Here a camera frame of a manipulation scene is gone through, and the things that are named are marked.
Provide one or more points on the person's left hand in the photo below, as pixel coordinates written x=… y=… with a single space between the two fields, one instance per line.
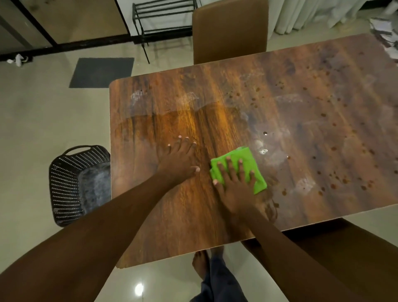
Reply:
x=177 y=161

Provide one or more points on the person's right hand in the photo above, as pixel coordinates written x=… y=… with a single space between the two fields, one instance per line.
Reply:
x=238 y=196

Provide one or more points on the green cleaning cloth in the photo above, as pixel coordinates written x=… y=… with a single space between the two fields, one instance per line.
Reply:
x=236 y=153

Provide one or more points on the black plastic basket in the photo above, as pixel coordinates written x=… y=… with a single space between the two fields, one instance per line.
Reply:
x=62 y=186

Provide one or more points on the person's left forearm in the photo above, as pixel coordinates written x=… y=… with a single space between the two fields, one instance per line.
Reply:
x=77 y=249

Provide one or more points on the person's right forearm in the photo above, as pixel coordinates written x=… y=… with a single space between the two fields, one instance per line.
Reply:
x=295 y=264

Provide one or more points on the person's left foot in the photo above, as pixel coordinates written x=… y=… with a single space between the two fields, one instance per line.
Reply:
x=200 y=264

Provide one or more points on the person's blue trousers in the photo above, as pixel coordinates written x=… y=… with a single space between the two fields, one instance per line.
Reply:
x=220 y=280

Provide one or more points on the dark grey floor mat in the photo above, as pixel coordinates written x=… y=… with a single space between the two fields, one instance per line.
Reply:
x=101 y=72

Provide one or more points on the wooden table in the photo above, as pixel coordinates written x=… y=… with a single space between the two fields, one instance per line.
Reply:
x=295 y=93

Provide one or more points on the brown upholstered chair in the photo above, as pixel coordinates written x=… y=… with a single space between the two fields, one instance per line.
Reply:
x=357 y=258
x=230 y=31

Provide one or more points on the black metal rack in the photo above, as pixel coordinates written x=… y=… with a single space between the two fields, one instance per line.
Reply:
x=136 y=18

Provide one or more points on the black framed glass door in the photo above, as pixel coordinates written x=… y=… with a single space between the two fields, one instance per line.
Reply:
x=77 y=18

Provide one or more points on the white power plug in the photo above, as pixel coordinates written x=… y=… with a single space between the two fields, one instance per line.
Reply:
x=18 y=59

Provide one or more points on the white curtain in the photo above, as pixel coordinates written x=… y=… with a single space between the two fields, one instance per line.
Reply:
x=298 y=15

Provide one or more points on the scattered papers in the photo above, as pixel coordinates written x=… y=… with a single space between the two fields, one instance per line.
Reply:
x=387 y=31

